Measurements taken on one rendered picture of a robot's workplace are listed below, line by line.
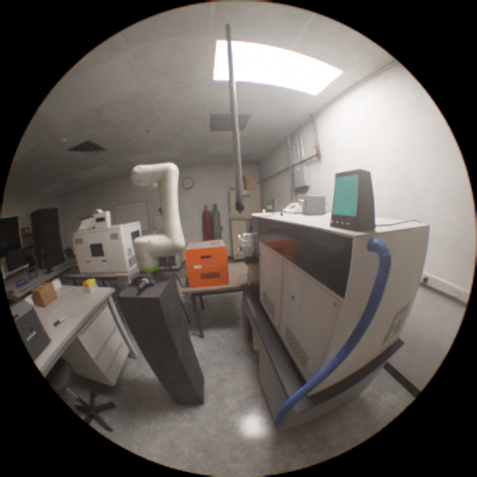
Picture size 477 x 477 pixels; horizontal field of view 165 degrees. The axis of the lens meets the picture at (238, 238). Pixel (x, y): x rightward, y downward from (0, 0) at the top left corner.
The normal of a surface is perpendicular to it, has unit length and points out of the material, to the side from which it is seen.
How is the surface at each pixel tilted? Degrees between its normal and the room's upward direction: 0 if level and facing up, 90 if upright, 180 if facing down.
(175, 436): 0
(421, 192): 90
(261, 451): 0
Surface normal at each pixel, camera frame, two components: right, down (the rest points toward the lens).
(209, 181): 0.16, 0.18
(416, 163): -0.98, 0.09
